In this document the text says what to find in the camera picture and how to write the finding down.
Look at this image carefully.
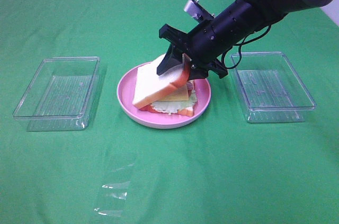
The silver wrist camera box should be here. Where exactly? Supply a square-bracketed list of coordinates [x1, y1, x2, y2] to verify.
[184, 0, 214, 23]

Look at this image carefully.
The green lettuce leaf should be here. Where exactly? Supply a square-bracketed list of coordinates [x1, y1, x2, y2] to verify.
[150, 90, 198, 117]

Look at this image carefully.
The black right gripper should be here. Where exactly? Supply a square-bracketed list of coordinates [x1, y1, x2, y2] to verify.
[156, 22, 228, 80]

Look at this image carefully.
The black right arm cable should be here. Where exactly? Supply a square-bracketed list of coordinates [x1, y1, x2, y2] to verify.
[221, 22, 273, 70]

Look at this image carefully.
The clear plastic wrap strip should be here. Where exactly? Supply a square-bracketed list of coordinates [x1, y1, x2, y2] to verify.
[91, 152, 137, 223]

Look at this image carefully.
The clear plastic container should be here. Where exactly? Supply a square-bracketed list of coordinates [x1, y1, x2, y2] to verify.
[230, 52, 316, 123]
[13, 57, 100, 131]

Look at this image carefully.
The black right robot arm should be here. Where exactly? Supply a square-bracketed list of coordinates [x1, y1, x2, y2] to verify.
[157, 0, 332, 79]

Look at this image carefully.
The clear right plastic container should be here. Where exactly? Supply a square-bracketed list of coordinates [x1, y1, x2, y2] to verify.
[230, 52, 316, 123]

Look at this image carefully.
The pink round plate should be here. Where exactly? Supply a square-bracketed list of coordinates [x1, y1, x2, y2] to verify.
[117, 67, 211, 129]

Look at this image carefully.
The white bread slice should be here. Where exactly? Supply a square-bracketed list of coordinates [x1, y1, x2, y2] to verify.
[132, 54, 190, 109]
[140, 80, 198, 117]

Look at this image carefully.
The bacon strip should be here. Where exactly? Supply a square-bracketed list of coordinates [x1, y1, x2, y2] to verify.
[188, 89, 194, 97]
[186, 81, 194, 91]

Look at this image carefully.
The clear left plastic container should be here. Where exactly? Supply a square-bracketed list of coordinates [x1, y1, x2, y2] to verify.
[13, 57, 100, 131]

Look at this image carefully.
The yellow cheese slice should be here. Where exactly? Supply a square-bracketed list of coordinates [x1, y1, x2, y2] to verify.
[159, 85, 189, 101]

